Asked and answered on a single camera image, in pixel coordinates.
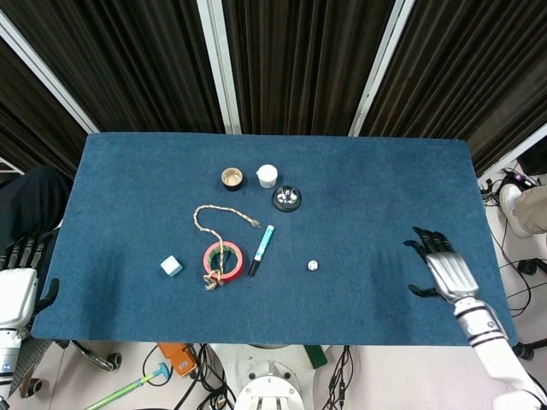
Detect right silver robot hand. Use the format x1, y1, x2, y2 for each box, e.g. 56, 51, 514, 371
403, 226, 480, 305

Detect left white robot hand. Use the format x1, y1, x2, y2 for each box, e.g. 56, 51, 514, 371
0, 231, 61, 331

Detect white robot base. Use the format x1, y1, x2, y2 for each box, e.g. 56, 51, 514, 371
212, 343, 330, 410

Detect white sneaker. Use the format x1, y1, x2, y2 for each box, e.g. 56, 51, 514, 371
498, 183, 533, 239

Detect beige trouser leg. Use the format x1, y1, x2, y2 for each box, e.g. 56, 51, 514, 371
511, 184, 547, 236

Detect chair wheel base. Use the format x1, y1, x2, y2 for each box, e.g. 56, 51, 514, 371
53, 339, 124, 372

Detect light blue cube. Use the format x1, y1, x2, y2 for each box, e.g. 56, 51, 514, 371
160, 255, 184, 278

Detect green rectangular object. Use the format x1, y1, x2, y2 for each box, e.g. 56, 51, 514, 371
303, 344, 329, 370

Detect black dish with silver pieces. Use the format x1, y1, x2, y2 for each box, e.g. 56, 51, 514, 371
271, 184, 305, 214

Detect blue felt table mat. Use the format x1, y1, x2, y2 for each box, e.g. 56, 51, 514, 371
31, 132, 519, 347

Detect teal marker pen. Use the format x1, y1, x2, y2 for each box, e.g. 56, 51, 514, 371
248, 224, 275, 277

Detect red tape roll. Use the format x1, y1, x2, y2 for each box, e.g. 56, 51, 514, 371
203, 240, 246, 283

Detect white plastic jar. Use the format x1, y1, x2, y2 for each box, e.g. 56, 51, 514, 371
256, 164, 279, 189

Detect brown round cup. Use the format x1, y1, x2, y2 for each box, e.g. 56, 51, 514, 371
221, 167, 246, 192

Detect black floor cables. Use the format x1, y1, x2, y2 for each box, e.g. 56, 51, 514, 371
479, 168, 547, 362

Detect green stick with blue handle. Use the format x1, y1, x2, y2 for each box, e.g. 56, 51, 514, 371
83, 361, 173, 410

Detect black cable bundle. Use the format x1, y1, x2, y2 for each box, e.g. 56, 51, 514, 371
320, 344, 356, 410

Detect braided beige rope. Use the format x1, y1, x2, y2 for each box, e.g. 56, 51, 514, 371
191, 204, 262, 291

